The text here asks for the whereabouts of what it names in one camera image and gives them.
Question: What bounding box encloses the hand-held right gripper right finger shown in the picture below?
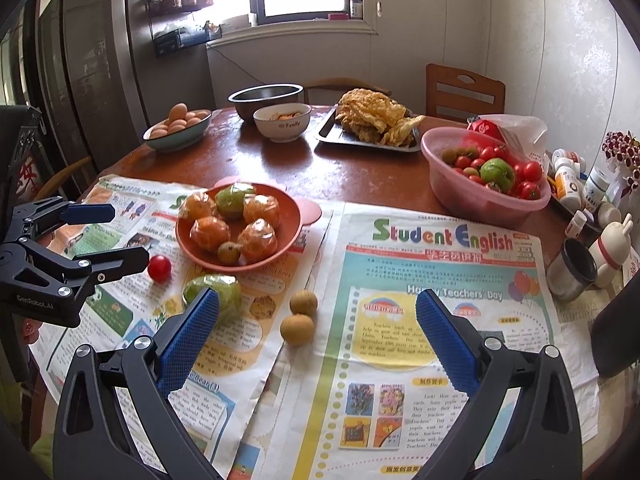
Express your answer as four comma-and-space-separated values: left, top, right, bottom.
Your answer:
415, 289, 584, 480

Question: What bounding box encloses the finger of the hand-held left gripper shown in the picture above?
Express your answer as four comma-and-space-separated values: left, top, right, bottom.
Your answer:
12, 199, 115, 235
70, 245, 151, 287

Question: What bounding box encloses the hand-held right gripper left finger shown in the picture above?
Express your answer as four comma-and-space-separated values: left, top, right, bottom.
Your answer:
52, 287, 221, 480

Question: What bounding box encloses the red cherry tomato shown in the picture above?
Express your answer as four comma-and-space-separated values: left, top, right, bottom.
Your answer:
147, 254, 173, 283

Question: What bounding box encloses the plastic-wrapped green citrus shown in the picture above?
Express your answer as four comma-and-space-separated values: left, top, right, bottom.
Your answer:
182, 273, 242, 323
215, 182, 257, 221

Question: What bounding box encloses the plastic-wrapped orange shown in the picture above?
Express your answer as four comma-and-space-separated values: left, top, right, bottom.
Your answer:
236, 218, 278, 263
242, 194, 282, 228
189, 216, 232, 251
178, 191, 218, 221

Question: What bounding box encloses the brown longan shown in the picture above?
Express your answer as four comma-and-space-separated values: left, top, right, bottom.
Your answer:
289, 290, 319, 318
280, 314, 316, 347
217, 241, 243, 266

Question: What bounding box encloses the orange plastic plate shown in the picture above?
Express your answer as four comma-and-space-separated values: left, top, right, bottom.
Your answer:
175, 176, 323, 273

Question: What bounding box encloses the colourful children's newspaper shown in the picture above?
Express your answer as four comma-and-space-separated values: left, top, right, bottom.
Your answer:
27, 174, 281, 480
170, 192, 346, 480

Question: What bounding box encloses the yellow-bordered children's newspaper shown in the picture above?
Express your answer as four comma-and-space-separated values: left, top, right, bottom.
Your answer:
260, 202, 601, 480

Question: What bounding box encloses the teal egg bowl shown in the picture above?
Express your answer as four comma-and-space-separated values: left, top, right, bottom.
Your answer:
143, 110, 213, 153

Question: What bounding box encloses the pile of brown eggs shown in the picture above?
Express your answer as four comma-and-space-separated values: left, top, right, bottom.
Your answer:
148, 103, 211, 139

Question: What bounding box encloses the white paper towel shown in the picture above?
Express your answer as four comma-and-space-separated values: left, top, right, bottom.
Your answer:
554, 287, 602, 436

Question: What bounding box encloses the pink plastic basin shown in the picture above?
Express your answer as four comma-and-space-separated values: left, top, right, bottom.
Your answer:
420, 126, 552, 228

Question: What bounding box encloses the stainless steel cup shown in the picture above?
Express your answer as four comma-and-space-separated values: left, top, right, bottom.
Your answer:
546, 238, 599, 302

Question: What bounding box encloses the grey refrigerator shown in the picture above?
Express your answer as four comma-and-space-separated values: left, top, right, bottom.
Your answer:
35, 0, 156, 171

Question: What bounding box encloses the black water bottle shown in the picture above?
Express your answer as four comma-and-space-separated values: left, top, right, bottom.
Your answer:
592, 280, 640, 380

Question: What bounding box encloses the green guava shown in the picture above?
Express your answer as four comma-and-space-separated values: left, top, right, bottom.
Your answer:
479, 158, 516, 193

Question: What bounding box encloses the white rabbit figurine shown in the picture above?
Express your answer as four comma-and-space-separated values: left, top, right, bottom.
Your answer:
587, 212, 633, 288

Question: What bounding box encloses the pile of cherry tomatoes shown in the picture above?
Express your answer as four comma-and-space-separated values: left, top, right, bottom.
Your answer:
440, 145, 543, 201

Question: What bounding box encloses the orange-label medicine bottle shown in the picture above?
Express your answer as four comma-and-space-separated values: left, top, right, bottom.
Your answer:
554, 157, 583, 211

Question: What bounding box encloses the stainless steel bowl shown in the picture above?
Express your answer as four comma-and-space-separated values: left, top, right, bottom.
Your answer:
228, 84, 305, 122

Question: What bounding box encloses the white ceramic bowl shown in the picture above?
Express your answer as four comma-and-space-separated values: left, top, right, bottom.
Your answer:
252, 103, 311, 143

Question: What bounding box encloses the green-label medicine bottle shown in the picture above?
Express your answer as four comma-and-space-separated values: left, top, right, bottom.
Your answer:
582, 166, 613, 213

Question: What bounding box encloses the red and white plastic bag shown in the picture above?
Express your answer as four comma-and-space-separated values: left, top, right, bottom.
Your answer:
467, 115, 549, 171

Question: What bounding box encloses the metal baking tray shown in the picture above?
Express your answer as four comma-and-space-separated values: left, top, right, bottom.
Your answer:
314, 105, 422, 153

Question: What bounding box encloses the heap of fried dough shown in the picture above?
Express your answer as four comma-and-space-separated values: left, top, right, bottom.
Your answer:
334, 88, 426, 147

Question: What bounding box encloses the brown wooden slat-back chair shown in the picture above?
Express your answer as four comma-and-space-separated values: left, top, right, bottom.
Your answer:
425, 63, 506, 123

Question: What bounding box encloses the red and white flower ornament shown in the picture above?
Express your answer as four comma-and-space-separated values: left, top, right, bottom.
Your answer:
601, 130, 640, 186

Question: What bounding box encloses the black wall rack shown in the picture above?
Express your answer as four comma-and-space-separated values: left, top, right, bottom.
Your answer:
145, 0, 223, 58

